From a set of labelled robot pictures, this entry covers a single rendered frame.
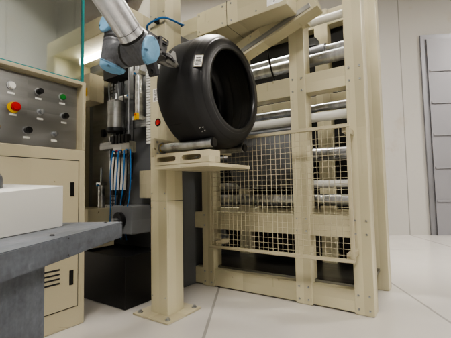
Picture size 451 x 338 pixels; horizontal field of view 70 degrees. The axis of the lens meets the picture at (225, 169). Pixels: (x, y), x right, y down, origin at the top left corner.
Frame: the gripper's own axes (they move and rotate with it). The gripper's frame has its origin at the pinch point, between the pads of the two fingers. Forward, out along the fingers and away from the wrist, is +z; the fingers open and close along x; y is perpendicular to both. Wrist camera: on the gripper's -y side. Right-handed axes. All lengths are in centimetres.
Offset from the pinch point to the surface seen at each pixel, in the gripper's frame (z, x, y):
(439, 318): 108, -92, -111
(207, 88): 9.2, -11.9, -9.4
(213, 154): 19.3, -9.3, -37.3
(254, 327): 50, -17, -118
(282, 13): 50, -29, 47
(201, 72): 5.1, -10.8, -2.8
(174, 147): 18.0, 14.6, -31.9
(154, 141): 14.1, 25.4, -28.9
